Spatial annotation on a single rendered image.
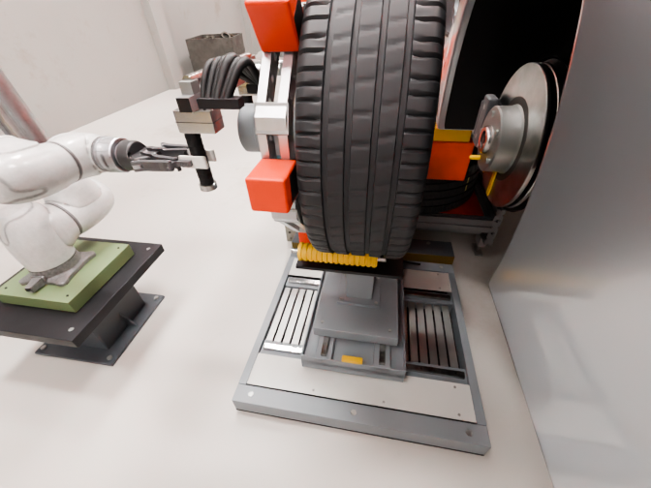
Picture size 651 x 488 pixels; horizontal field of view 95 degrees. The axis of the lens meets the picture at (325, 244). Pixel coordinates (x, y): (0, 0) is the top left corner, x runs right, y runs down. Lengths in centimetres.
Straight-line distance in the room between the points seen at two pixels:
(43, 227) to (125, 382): 64
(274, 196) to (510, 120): 54
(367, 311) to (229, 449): 65
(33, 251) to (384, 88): 123
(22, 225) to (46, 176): 50
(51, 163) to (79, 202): 56
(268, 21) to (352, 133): 23
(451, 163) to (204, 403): 132
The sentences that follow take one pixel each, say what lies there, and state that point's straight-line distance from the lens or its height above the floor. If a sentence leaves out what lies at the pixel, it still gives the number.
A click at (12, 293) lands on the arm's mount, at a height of 35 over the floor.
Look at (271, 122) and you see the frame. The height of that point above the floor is 95.
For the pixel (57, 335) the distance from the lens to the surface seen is 135.
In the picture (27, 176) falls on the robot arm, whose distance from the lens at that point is 89.
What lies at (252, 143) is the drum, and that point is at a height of 83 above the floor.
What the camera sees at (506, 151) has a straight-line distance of 80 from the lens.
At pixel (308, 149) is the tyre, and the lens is 54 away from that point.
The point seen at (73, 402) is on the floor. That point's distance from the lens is 156.
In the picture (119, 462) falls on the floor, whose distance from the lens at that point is 136.
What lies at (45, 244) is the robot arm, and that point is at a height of 51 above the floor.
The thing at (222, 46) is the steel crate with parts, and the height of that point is 56.
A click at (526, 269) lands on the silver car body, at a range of 45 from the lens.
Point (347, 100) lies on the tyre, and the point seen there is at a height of 100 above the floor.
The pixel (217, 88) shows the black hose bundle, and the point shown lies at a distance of 70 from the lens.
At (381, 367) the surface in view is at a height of 17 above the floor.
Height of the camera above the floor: 113
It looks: 39 degrees down
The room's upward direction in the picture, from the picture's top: 2 degrees counter-clockwise
